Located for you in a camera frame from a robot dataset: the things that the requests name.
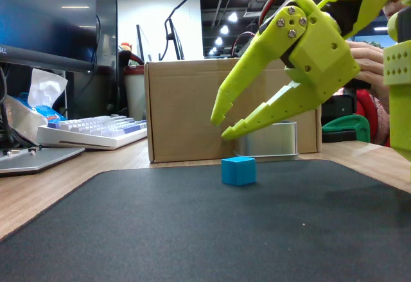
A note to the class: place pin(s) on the blue cube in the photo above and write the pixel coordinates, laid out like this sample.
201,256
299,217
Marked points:
238,171

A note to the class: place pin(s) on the lime green robot arm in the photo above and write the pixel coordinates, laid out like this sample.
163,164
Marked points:
399,102

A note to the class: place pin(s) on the rectangular metal tin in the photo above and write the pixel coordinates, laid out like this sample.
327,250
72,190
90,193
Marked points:
273,140

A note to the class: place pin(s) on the person's bare hand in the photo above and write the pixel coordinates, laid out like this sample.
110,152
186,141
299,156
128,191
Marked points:
369,60

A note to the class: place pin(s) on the green and black clamp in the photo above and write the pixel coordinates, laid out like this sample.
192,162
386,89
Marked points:
346,126

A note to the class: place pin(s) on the red garment sleeve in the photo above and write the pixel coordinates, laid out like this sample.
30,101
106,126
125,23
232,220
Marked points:
374,115

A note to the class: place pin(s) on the brown cardboard box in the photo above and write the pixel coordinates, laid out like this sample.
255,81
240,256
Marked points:
183,102

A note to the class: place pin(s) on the white cup with red rim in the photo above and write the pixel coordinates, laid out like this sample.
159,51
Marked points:
135,92

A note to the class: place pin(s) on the orange plush toy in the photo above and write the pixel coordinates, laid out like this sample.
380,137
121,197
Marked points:
126,49

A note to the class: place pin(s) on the black mouse mat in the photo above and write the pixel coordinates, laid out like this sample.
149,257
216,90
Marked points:
205,230

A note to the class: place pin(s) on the white and purple keyboard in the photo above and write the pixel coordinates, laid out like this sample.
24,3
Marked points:
96,131

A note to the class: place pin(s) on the blue tissue pack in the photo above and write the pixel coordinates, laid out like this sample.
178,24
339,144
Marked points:
45,95

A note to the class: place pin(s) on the black computer monitor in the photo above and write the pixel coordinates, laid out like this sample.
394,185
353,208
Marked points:
41,18

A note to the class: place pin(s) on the silver monitor stand base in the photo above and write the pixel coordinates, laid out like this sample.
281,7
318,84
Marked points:
35,161

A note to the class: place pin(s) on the crinkled silver plastic bag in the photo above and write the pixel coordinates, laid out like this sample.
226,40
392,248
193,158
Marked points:
19,118

